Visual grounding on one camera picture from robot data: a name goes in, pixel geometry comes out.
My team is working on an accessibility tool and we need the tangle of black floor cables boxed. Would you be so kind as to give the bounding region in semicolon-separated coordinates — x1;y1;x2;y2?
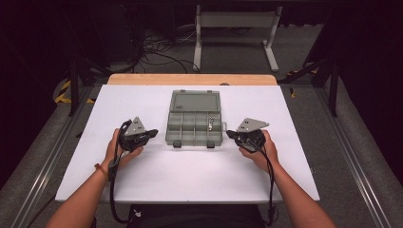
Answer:
125;30;202;74

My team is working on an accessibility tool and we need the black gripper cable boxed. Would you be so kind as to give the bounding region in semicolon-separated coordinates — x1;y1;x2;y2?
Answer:
248;139;278;226
107;120;131;225

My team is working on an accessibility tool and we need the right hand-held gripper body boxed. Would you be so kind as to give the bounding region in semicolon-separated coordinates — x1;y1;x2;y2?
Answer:
235;117;271;154

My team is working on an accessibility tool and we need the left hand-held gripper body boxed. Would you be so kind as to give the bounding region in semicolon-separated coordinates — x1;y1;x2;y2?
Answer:
117;116;150;153

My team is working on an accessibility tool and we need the person's right hand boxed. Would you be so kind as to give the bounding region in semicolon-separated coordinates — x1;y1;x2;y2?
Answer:
239;129;281;174

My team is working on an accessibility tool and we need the person's left hand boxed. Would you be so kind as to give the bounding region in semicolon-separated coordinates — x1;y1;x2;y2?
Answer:
104;127;144;171

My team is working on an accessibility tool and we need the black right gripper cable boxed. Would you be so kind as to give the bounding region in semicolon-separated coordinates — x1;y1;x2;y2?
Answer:
248;139;278;226

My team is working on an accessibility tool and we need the grey translucent compartment box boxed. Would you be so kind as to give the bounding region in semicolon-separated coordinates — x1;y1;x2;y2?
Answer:
164;89;228;149

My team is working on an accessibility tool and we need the yellow and black floor tape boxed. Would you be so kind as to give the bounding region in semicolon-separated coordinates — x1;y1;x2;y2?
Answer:
285;66;318;99
54;79;96;105

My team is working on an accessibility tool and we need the aluminium rail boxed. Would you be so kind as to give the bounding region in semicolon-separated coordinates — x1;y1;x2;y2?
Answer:
9;85;96;228
313;85;392;228

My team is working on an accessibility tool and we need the orange wrist bracelet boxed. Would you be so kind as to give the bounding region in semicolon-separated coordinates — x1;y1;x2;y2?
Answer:
93;162;109;181

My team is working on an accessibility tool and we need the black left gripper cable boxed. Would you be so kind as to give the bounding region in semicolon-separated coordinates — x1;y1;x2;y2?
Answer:
107;120;131;225

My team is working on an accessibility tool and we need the person's dark clothing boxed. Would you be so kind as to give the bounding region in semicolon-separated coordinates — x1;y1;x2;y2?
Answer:
126;203;266;228

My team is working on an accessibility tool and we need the black metal stand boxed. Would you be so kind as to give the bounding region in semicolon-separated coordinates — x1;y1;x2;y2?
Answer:
67;56;112;118
278;57;342;118

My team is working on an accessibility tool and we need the white metal stand frame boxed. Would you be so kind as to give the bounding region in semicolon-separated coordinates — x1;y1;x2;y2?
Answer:
192;4;283;73

